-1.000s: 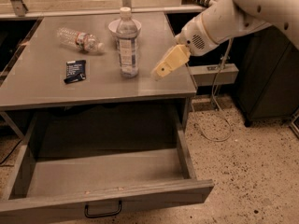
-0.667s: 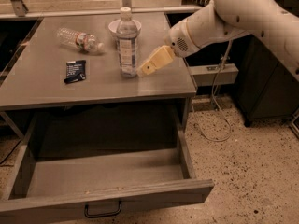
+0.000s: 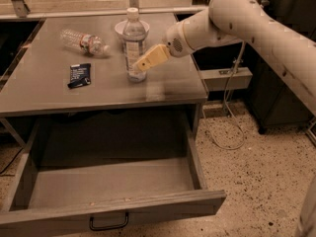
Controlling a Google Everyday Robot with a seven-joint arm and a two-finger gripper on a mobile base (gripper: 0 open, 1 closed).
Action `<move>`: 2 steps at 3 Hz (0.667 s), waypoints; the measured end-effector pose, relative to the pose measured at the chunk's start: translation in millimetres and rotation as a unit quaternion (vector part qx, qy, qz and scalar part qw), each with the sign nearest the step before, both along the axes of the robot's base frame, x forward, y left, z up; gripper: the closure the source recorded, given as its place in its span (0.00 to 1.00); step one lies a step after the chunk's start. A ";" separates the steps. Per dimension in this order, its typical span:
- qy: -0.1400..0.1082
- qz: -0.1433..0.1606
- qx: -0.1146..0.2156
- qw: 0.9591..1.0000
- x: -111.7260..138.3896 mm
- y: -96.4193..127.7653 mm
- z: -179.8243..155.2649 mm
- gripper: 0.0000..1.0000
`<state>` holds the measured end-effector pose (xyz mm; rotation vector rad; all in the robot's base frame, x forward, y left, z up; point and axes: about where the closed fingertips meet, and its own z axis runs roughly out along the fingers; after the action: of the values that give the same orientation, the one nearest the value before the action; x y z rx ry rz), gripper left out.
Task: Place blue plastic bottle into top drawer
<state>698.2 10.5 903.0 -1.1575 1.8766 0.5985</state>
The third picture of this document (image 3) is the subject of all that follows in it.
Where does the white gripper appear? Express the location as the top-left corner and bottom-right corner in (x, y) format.
(132, 17), (210, 72)

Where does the blue label plastic water bottle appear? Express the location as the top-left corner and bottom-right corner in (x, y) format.
(122, 8), (146, 83)

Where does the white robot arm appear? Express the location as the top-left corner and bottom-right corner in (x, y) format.
(145, 0), (316, 237)

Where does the clear plastic bottle red label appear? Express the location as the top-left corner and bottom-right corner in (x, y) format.
(60, 29), (110, 57)

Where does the open grey top drawer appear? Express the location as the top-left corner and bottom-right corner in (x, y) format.
(0, 110), (225, 237)

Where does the white ceramic bowl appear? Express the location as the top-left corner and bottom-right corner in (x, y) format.
(115, 20), (150, 42)

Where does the dark blue snack packet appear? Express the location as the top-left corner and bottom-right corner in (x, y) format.
(67, 63), (91, 89)

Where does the grey cabinet table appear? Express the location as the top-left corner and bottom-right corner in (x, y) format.
(0, 16), (206, 146)

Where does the white cable on floor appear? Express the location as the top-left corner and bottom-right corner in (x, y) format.
(200, 41), (247, 151)

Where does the black drawer handle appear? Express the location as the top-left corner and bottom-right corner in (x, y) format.
(89, 212), (129, 232)

